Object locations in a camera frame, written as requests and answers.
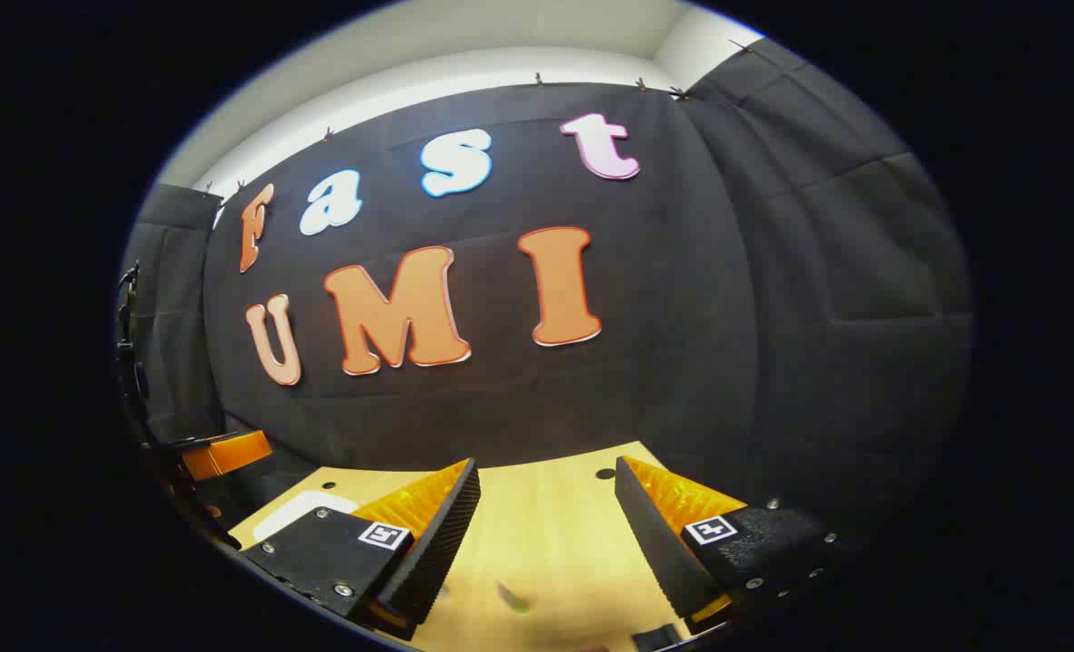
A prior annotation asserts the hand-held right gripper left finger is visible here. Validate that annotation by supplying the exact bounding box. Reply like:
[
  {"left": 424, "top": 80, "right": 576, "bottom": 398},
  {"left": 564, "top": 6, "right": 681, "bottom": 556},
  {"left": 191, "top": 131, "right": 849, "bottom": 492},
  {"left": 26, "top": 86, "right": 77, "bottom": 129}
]
[{"left": 240, "top": 457, "right": 483, "bottom": 642}]

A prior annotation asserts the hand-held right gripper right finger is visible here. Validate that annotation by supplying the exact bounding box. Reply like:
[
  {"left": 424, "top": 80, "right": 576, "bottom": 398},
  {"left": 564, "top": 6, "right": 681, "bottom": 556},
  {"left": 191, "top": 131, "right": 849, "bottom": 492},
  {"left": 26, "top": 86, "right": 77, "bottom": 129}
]
[{"left": 614, "top": 455, "right": 850, "bottom": 635}]

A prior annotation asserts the black backdrop cloth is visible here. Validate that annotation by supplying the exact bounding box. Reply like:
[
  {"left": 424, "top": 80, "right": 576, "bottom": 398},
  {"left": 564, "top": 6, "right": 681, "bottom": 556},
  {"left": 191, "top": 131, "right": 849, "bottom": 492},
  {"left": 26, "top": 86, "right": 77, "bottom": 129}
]
[{"left": 119, "top": 36, "right": 974, "bottom": 535}]

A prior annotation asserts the pale yellow suitcase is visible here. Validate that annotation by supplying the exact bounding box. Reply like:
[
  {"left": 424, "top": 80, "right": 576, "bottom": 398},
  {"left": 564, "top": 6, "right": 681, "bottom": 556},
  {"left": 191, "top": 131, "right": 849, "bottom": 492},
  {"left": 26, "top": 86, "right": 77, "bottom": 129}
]
[{"left": 252, "top": 492, "right": 361, "bottom": 544}]

